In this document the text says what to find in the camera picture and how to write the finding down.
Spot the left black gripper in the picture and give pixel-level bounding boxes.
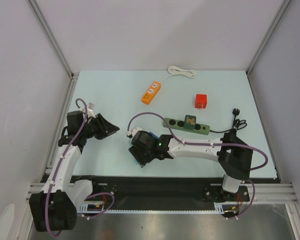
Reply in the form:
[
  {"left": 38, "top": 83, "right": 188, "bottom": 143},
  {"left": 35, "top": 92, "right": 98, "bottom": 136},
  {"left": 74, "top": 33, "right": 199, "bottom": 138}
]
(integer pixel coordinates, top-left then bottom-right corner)
[{"left": 80, "top": 113, "right": 119, "bottom": 140}]

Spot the olive green power strip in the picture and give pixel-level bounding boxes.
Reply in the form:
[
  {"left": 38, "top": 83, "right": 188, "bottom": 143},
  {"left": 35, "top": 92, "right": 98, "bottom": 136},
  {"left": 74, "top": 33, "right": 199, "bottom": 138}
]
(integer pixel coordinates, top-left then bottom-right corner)
[{"left": 163, "top": 118, "right": 210, "bottom": 135}]

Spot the orange power strip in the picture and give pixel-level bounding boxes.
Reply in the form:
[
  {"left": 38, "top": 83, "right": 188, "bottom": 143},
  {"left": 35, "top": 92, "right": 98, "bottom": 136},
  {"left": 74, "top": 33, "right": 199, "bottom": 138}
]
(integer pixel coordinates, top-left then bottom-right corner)
[{"left": 141, "top": 81, "right": 161, "bottom": 105}]

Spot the dark green cube plug adapter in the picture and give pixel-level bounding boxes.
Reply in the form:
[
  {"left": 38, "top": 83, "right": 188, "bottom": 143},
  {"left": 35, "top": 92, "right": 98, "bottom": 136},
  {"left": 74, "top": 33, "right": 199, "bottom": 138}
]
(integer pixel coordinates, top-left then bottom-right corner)
[{"left": 184, "top": 114, "right": 196, "bottom": 130}]

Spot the red cube plug adapter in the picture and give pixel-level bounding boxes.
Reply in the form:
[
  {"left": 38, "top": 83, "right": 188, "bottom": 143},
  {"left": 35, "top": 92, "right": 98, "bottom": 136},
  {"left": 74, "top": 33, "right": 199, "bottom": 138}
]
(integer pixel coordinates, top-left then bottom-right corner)
[{"left": 195, "top": 93, "right": 208, "bottom": 109}]

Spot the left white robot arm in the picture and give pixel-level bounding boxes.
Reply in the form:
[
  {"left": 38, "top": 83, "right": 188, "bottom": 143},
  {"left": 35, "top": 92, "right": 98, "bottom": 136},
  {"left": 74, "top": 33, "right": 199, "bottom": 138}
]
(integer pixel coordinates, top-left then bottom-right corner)
[{"left": 29, "top": 110, "right": 120, "bottom": 235}]

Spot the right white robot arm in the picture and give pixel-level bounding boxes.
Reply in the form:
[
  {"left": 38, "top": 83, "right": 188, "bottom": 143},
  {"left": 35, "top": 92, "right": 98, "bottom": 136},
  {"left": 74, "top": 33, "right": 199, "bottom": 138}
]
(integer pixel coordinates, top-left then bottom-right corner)
[{"left": 127, "top": 127, "right": 253, "bottom": 201}]

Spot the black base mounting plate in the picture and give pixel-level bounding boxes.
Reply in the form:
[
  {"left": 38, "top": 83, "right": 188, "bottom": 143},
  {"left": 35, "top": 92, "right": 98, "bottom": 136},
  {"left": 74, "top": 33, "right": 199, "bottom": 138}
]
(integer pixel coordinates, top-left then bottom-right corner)
[{"left": 70, "top": 175, "right": 252, "bottom": 211}]

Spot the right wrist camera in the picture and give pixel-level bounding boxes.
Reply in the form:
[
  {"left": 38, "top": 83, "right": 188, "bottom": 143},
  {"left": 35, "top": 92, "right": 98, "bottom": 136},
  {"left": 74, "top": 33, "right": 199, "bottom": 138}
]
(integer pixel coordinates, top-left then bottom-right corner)
[{"left": 126, "top": 127, "right": 142, "bottom": 139}]

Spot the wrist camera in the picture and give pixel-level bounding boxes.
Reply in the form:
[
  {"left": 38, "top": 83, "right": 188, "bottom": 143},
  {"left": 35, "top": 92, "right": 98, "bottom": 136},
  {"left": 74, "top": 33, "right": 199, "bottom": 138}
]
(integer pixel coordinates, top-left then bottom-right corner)
[
  {"left": 126, "top": 127, "right": 142, "bottom": 139},
  {"left": 79, "top": 102, "right": 96, "bottom": 123}
]

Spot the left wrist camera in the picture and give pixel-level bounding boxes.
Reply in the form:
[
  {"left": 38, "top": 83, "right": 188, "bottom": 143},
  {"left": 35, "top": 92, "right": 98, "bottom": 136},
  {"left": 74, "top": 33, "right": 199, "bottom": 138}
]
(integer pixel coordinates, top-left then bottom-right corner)
[{"left": 79, "top": 102, "right": 96, "bottom": 123}]

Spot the white coiled power cord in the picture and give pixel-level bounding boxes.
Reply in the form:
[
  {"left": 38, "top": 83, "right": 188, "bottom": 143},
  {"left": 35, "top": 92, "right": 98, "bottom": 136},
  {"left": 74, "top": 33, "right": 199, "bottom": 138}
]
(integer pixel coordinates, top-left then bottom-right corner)
[{"left": 160, "top": 65, "right": 197, "bottom": 84}]

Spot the white slotted cable duct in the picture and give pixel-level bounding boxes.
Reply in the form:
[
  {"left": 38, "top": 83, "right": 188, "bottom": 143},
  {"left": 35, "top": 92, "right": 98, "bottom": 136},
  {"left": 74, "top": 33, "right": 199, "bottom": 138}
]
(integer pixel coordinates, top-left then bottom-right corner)
[{"left": 77, "top": 201, "right": 243, "bottom": 215}]

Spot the black power cord with plug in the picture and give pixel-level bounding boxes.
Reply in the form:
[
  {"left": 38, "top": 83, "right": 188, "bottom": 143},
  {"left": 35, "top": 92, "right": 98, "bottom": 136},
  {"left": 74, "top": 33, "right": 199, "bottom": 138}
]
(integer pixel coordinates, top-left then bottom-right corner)
[{"left": 209, "top": 107, "right": 248, "bottom": 135}]

